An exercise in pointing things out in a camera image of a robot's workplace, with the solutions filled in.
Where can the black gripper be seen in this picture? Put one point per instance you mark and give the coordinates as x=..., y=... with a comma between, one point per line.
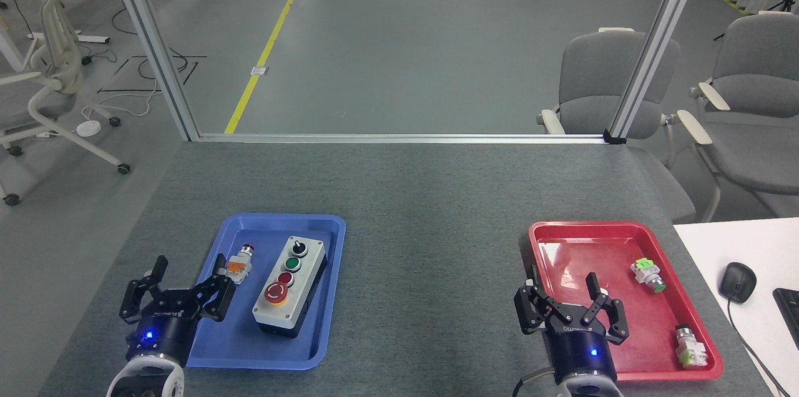
x=577, y=347
x=163, y=334

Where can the grey control box with buttons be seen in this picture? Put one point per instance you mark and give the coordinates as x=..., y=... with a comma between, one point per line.
x=293, y=306

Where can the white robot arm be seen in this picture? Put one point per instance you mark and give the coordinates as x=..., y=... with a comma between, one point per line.
x=587, y=387
x=147, y=378

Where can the red plastic tray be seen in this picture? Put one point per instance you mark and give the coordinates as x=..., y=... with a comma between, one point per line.
x=580, y=247

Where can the blue plastic tray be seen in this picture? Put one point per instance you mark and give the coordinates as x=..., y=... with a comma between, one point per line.
x=249, y=341

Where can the black computer mouse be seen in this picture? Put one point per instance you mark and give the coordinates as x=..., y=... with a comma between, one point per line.
x=738, y=281

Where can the white side table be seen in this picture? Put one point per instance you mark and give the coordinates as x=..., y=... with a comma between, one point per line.
x=749, y=241

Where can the white round floor disc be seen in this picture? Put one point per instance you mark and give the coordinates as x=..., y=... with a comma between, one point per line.
x=88, y=128

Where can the black keyboard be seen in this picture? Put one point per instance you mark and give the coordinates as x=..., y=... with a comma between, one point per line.
x=789, y=316

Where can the grey armchair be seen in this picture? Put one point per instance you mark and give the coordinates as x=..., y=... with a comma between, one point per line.
x=593, y=72
x=755, y=60

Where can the silver floor socket plate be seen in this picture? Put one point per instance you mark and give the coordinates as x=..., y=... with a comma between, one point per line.
x=259, y=70

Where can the white mesh office chair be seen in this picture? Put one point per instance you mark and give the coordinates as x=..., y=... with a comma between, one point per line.
x=65, y=75

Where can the white desk foot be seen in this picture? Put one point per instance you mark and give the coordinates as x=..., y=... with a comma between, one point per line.
x=87, y=39

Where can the black tripod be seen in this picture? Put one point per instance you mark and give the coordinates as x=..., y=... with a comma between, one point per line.
x=788, y=2

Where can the red push button switch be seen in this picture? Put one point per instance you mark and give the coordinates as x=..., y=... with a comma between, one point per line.
x=240, y=264

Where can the green push button switch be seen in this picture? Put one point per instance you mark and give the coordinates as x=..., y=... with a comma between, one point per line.
x=646, y=273

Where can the silver push button switch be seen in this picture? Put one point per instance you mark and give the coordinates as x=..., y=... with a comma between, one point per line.
x=690, y=347

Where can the silver aluminium post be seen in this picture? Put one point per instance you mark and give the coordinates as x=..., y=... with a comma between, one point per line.
x=153, y=41
x=657, y=41

